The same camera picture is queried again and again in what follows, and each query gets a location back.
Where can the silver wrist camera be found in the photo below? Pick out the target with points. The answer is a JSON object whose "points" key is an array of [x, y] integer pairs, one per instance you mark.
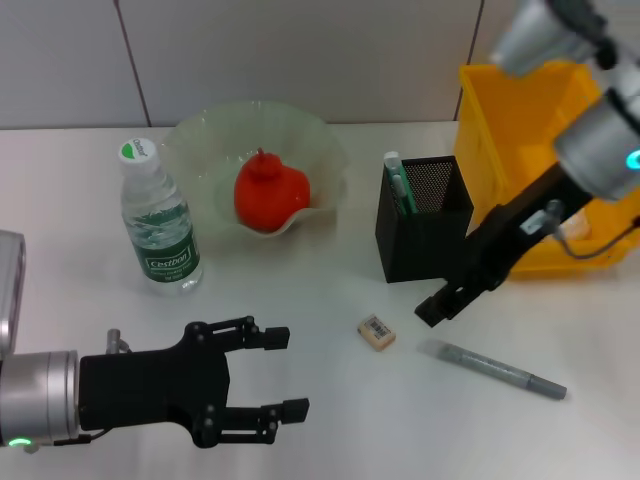
{"points": [[10, 280], [530, 35]]}

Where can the orange toy fruit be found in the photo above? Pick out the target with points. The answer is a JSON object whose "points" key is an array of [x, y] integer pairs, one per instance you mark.
{"points": [[270, 195]]}

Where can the yellow plastic bin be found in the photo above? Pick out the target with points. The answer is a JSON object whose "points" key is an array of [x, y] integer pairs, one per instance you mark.
{"points": [[515, 115]]}

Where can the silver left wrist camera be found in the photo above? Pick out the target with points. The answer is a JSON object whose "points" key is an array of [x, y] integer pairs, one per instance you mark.
{"points": [[10, 280]]}

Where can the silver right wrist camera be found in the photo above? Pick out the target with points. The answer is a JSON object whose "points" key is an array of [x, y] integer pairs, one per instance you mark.
{"points": [[530, 35]]}

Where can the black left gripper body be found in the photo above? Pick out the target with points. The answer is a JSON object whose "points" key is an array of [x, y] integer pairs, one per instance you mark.
{"points": [[150, 385]]}

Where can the black mesh pen holder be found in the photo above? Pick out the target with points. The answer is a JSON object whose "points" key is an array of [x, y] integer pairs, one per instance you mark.
{"points": [[425, 245]]}

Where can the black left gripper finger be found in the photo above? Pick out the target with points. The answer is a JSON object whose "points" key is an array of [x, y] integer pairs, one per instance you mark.
{"points": [[292, 410], [275, 338]]}

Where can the grey marker pen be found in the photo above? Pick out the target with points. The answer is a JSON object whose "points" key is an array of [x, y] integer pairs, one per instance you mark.
{"points": [[490, 367]]}

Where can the pale green wavy fruit plate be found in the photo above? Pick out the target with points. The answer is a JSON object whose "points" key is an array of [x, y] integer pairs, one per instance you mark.
{"points": [[300, 145]]}

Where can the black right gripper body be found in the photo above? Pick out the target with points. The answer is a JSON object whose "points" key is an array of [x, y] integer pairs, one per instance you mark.
{"points": [[500, 245]]}

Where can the mint green pen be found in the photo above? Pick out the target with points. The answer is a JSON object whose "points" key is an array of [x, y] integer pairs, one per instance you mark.
{"points": [[400, 187]]}

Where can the clear green-label water bottle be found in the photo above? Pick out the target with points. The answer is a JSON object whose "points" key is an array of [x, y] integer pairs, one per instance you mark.
{"points": [[165, 240]]}

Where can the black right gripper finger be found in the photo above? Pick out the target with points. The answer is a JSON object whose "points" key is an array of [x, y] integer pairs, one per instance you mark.
{"points": [[440, 307]]}

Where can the beige eraser with barcode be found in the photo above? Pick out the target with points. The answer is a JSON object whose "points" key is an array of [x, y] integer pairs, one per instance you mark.
{"points": [[377, 332]]}

